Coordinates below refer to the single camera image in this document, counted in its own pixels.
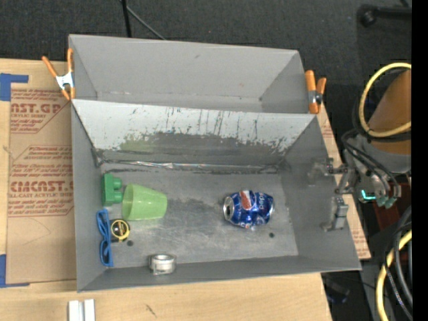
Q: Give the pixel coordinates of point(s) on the silver white tape roll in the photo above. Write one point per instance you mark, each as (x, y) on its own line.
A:
(162, 263)

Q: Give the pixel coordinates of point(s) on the black and yellow tape measure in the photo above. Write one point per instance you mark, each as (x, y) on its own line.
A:
(120, 229)

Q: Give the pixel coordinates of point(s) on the green toy building block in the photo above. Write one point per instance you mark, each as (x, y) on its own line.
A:
(109, 190)

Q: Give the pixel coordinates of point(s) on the brown cardboard board, red print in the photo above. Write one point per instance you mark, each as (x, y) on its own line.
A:
(40, 242)

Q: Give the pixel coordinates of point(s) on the light green plastic cup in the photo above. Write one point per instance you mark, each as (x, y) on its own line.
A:
(143, 202)

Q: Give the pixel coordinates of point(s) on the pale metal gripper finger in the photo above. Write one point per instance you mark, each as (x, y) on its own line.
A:
(321, 170)
(338, 216)

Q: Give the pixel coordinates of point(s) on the grey metal bin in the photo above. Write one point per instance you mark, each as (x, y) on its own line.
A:
(207, 219)

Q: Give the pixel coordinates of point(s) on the crushed blue soda can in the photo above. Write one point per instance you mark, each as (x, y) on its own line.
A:
(249, 209)

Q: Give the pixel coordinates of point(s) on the blue sunglasses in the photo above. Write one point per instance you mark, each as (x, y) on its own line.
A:
(104, 239)

